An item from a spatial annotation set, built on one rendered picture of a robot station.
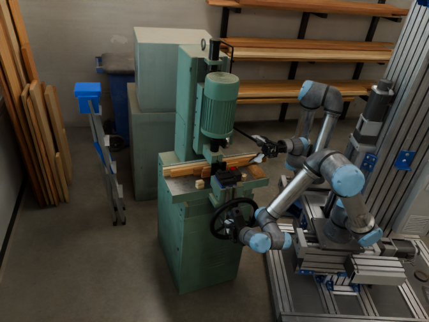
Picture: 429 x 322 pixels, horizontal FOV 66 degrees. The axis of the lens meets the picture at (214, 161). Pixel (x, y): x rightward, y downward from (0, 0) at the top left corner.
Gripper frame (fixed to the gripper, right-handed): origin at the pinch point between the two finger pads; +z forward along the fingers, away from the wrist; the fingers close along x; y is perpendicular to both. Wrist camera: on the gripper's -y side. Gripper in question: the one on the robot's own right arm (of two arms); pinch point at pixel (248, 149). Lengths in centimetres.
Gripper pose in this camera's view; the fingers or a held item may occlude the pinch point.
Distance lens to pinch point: 179.8
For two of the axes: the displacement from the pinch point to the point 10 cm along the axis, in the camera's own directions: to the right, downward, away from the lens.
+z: -9.1, 1.3, -3.8
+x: -0.5, 9.1, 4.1
